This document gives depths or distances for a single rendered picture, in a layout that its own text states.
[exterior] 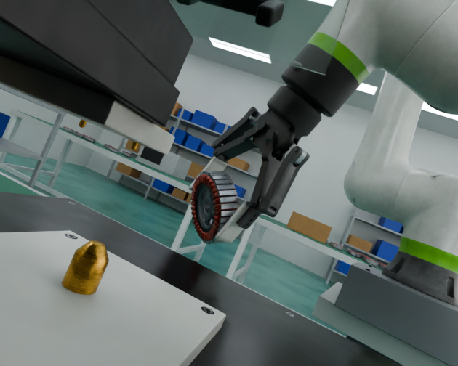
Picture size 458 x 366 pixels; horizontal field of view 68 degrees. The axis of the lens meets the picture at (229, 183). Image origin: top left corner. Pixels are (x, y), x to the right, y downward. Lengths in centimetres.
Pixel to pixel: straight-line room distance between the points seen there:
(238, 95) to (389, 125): 668
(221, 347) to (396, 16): 39
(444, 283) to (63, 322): 70
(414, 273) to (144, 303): 62
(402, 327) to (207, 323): 47
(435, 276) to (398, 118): 34
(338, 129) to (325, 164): 74
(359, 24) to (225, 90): 712
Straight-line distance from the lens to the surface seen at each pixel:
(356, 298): 66
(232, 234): 48
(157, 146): 16
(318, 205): 678
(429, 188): 80
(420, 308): 66
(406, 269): 78
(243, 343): 26
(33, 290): 20
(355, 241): 629
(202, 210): 55
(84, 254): 21
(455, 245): 79
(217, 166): 55
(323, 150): 692
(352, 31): 47
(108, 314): 20
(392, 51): 48
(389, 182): 81
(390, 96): 86
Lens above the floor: 87
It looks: 1 degrees up
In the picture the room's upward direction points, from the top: 23 degrees clockwise
